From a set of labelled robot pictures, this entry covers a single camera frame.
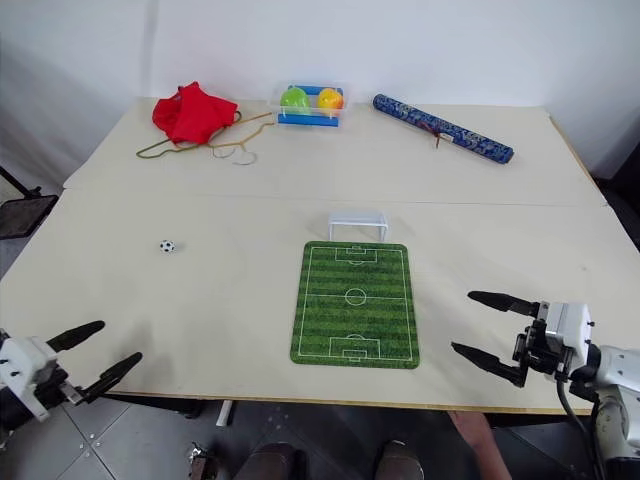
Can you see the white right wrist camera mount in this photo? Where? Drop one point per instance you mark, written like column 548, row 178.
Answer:
column 570, row 327

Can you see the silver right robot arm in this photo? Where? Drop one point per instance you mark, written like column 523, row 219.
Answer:
column 617, row 390

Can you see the small soccer ball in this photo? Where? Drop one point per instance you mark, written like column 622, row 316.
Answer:
column 167, row 246

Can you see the dark rounded shape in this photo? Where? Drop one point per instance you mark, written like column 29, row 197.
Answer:
column 270, row 462
column 400, row 462

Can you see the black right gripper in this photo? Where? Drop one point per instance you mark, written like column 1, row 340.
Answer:
column 537, row 350

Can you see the black metal stand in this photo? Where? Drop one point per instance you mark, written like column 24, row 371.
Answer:
column 22, row 212

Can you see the red ribbon tie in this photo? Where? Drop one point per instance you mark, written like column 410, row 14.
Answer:
column 438, row 137

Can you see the green toy fruit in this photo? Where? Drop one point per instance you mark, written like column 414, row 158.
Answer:
column 294, row 98

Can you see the small metallic object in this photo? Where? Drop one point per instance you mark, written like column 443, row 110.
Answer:
column 201, row 460

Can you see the blue patterned rolled scroll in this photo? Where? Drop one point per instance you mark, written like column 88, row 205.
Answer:
column 442, row 129

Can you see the white miniature goal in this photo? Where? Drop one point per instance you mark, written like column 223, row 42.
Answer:
column 358, row 218

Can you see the clear plastic box blue bars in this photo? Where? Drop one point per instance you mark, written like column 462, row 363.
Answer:
column 310, row 120

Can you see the red cloth garment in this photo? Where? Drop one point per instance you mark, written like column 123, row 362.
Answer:
column 192, row 117

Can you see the white table leg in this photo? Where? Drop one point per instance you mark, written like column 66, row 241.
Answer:
column 225, row 413

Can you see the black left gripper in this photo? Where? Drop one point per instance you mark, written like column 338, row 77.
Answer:
column 59, row 387

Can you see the brown rounded limb shape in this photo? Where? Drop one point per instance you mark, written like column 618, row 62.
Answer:
column 477, row 442

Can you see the yellow orange toy fruit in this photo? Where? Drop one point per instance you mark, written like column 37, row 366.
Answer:
column 331, row 99

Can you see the green soccer field mat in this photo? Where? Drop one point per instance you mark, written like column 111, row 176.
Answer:
column 355, row 305

